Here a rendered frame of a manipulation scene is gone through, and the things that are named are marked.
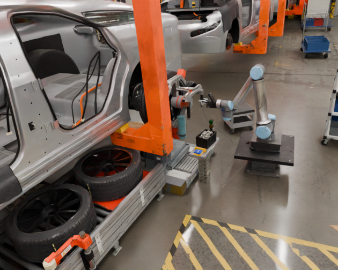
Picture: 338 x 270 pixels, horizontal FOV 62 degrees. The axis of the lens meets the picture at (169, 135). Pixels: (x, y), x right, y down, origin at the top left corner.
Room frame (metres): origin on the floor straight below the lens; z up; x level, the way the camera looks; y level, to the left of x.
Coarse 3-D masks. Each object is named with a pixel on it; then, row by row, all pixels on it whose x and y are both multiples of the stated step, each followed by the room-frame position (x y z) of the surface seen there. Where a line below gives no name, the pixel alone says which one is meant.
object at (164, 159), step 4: (140, 152) 2.76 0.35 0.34; (144, 152) 2.73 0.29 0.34; (144, 156) 2.74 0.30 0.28; (148, 156) 2.70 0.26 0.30; (152, 156) 2.67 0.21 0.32; (156, 156) 2.61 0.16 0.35; (160, 156) 2.58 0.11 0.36; (164, 156) 2.59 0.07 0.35; (168, 156) 2.64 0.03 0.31; (144, 160) 2.71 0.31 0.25; (148, 160) 2.74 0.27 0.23; (152, 160) 2.73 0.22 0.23; (156, 160) 2.62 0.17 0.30; (160, 160) 2.59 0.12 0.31; (164, 160) 2.59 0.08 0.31; (168, 160) 2.64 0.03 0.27; (148, 164) 2.69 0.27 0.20; (152, 164) 2.66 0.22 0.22; (156, 164) 2.63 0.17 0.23; (164, 164) 2.58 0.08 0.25; (152, 168) 2.66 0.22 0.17; (164, 168) 2.65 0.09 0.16; (164, 172) 2.64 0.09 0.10
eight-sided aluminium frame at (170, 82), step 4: (176, 76) 2.98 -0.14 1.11; (180, 76) 2.96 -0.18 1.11; (168, 80) 2.83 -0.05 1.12; (172, 80) 2.82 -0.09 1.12; (176, 80) 2.88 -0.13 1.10; (180, 80) 3.06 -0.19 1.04; (184, 80) 3.04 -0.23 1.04; (168, 84) 2.80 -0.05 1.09; (172, 84) 2.81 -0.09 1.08; (184, 84) 3.06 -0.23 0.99; (168, 92) 2.73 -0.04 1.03; (184, 92) 3.12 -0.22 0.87; (180, 112) 3.04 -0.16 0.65; (184, 112) 3.01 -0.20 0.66; (176, 120) 2.92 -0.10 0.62; (172, 124) 2.75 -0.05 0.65; (176, 124) 2.81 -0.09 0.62
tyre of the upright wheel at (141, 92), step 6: (168, 72) 2.94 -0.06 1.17; (174, 72) 3.04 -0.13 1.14; (168, 78) 2.92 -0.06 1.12; (180, 84) 3.14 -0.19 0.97; (138, 96) 2.81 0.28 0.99; (144, 96) 2.76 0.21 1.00; (138, 102) 2.79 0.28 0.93; (144, 102) 2.75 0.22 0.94; (138, 108) 2.78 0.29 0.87; (144, 108) 2.74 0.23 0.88; (144, 114) 2.74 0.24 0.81; (144, 120) 2.78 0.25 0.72; (174, 120) 2.97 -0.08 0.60
